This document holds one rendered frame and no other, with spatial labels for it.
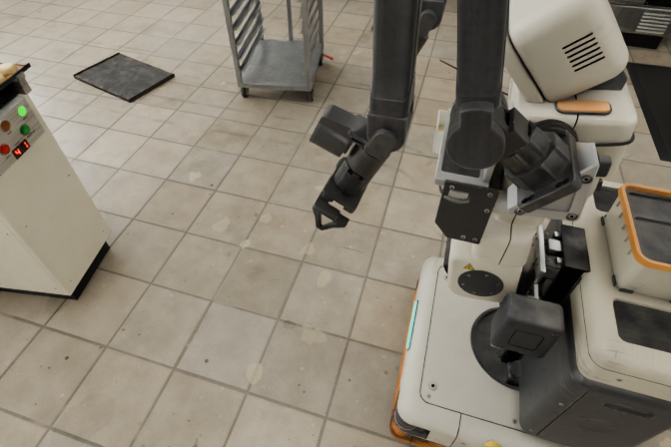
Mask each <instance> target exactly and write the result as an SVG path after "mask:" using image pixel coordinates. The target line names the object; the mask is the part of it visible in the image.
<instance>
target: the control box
mask: <svg viewBox="0 0 671 447"><path fill-rule="evenodd" d="M21 106H23V107H25V109H26V115H25V116H20V115H19V113H18V109H19V107H21ZM3 121H7V122H9V124H10V129H9V131H3V130H2V128H1V124H2V122H3ZM24 125H25V126H29V128H30V133H29V134H28V135H24V134H22V132H21V127H22V126H24ZM44 133H45V130H44V129H43V127H42V125H41V124H40V122H39V120H38V119H37V117H36V115H35V114H34V112H33V111H32V109H31V107H30V106H29V104H28V102H27V101H26V99H25V98H24V97H15V98H14V99H13V100H11V101H10V102H9V103H8V104H7V105H6V106H4V107H3V108H2V109H1V110H0V147H1V146H2V145H8V146H9V147H10V152H9V154H7V155H4V154H2V153H1V152H0V177H1V176H2V175H3V174H4V173H5V172H6V171H7V170H8V169H9V168H10V167H11V166H12V165H13V164H14V163H15V162H16V161H17V160H18V159H19V158H20V157H21V156H22V155H23V154H24V153H25V152H26V151H27V150H28V149H29V148H30V147H31V146H32V145H33V144H34V143H35V142H36V141H37V140H38V139H39V138H40V137H41V136H42V135H43V134H44ZM23 142H25V143H26V145H27V146H28V149H27V150H25V149H24V147H23V146H22V143H23ZM16 149H19V152H21V156H20V157H18V156H17V154H16V153H15V150H16Z"/></svg>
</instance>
